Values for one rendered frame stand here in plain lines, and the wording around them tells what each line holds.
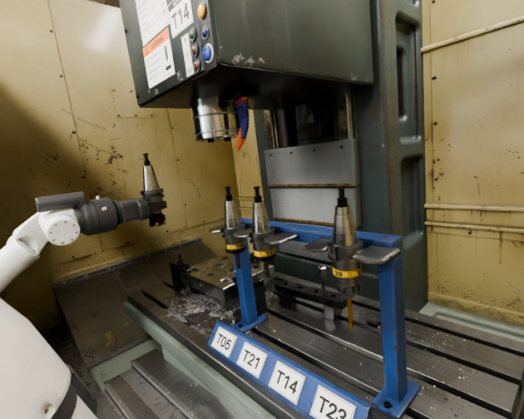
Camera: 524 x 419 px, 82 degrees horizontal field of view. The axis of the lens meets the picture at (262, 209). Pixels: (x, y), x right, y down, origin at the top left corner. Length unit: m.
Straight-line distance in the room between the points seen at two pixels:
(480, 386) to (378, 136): 0.79
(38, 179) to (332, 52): 1.48
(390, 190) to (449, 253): 0.49
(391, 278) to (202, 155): 1.78
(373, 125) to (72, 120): 1.48
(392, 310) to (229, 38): 0.62
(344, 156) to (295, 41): 0.51
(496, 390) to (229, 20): 0.91
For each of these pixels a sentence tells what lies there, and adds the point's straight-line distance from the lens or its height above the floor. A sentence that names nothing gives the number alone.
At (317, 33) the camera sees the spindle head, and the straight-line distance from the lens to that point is 0.96.
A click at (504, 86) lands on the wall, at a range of 1.45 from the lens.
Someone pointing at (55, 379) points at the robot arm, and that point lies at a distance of 0.20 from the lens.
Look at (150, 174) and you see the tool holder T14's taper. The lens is 0.91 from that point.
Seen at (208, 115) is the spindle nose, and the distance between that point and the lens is 0.98.
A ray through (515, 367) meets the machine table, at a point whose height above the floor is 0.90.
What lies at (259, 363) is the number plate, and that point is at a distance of 0.76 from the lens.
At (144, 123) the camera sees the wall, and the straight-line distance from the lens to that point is 2.04.
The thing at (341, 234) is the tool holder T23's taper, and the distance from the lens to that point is 0.54.
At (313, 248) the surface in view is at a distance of 0.58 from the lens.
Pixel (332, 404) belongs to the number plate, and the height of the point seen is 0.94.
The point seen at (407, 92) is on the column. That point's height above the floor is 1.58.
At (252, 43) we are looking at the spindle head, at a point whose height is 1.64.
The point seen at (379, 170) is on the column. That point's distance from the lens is 1.21.
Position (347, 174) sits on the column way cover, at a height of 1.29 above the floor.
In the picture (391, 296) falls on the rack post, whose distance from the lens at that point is 0.60.
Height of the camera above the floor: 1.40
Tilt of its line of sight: 10 degrees down
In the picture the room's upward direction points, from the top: 7 degrees counter-clockwise
